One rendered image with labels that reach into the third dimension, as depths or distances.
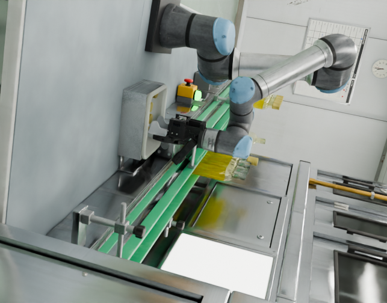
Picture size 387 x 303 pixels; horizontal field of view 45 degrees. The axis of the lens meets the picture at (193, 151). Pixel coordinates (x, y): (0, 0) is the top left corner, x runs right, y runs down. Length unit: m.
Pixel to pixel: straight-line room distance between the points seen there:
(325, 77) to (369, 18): 5.86
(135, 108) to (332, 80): 0.68
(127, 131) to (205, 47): 0.39
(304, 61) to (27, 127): 0.87
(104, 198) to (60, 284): 0.60
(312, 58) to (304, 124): 6.27
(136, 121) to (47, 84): 0.47
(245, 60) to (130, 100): 0.46
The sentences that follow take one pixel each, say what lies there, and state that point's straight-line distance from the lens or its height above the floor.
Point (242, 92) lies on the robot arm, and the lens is 1.38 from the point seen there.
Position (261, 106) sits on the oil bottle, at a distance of 2.79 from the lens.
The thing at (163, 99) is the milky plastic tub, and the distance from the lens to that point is 1.58.
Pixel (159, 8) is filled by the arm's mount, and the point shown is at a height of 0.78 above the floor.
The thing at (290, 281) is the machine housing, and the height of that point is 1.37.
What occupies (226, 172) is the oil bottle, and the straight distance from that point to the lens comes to 1.75.
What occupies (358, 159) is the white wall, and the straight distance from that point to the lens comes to 7.96.
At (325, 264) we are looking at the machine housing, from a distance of 1.69.
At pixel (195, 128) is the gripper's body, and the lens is 1.48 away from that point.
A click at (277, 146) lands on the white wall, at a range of 7.92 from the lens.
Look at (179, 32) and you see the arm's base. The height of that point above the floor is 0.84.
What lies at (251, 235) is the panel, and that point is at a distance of 1.65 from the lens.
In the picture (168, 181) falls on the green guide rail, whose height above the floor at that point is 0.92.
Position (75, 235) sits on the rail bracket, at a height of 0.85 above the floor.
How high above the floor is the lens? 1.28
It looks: 12 degrees down
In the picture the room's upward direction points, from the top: 103 degrees clockwise
